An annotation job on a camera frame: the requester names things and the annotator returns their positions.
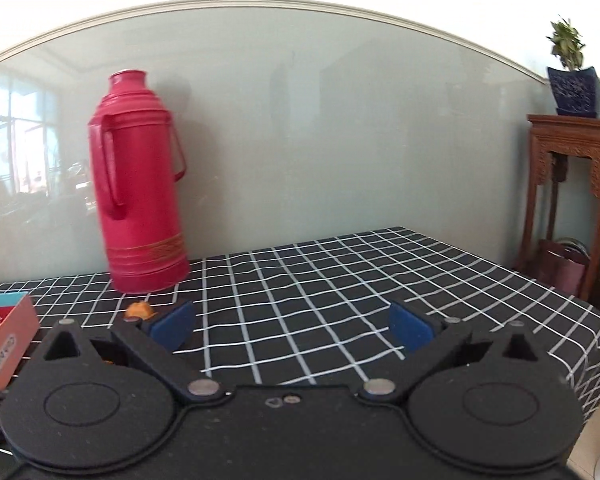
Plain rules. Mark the maroon bag under stand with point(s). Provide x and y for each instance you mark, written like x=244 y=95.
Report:
x=560 y=266

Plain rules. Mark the green potted plant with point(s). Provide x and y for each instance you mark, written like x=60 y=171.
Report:
x=567 y=45

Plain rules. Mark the blue ceramic flower pot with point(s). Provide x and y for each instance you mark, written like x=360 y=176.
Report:
x=576 y=92

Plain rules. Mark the colourful cardboard box tray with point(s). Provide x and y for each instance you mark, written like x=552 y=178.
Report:
x=18 y=326

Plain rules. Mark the black white checkered tablecloth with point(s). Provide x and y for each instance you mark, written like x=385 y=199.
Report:
x=291 y=333

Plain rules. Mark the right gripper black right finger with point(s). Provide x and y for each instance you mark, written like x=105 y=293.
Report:
x=429 y=343

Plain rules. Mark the red thermos flask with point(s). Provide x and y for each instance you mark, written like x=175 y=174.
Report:
x=136 y=160

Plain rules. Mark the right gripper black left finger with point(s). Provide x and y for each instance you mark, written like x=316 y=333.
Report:
x=151 y=344

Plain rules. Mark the carved wooden plant stand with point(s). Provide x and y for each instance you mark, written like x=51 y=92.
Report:
x=563 y=197

